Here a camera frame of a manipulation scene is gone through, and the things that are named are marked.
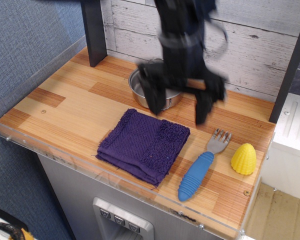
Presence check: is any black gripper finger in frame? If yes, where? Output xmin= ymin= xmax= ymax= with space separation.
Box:
xmin=195 ymin=90 xmax=214 ymax=125
xmin=139 ymin=72 xmax=166 ymax=115

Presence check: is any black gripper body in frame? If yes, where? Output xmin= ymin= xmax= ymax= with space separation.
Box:
xmin=137 ymin=37 xmax=226 ymax=102

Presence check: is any blue handled metal fork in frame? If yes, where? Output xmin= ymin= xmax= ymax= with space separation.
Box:
xmin=177 ymin=128 xmax=232 ymax=202

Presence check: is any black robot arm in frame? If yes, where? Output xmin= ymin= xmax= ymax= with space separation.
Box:
xmin=138 ymin=0 xmax=226 ymax=125

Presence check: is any purple folded towel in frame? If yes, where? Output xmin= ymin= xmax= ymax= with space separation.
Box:
xmin=96 ymin=108 xmax=190 ymax=187

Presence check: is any stainless steel pot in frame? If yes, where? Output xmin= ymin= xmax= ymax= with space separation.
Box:
xmin=128 ymin=67 xmax=183 ymax=111

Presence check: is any yellow toy corn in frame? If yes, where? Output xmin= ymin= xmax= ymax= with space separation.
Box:
xmin=230 ymin=143 xmax=257 ymax=176

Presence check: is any white ridged appliance at right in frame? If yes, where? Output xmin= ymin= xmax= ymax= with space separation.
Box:
xmin=273 ymin=93 xmax=300 ymax=153

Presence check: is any clear acrylic table guard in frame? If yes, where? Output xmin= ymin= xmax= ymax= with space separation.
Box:
xmin=0 ymin=30 xmax=278 ymax=240

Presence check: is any silver dispenser panel with buttons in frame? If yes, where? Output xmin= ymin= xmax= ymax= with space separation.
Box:
xmin=92 ymin=197 xmax=155 ymax=240

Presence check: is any yellow object bottom left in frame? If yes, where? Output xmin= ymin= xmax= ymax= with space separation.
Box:
xmin=21 ymin=228 xmax=36 ymax=240

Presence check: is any dark left frame post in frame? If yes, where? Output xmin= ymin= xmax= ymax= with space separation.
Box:
xmin=80 ymin=0 xmax=108 ymax=67

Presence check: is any dark frame post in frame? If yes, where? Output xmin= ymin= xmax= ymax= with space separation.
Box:
xmin=268 ymin=32 xmax=300 ymax=124
xmin=80 ymin=0 xmax=108 ymax=67

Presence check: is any dark right frame post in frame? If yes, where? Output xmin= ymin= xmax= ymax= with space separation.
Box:
xmin=268 ymin=32 xmax=300 ymax=124

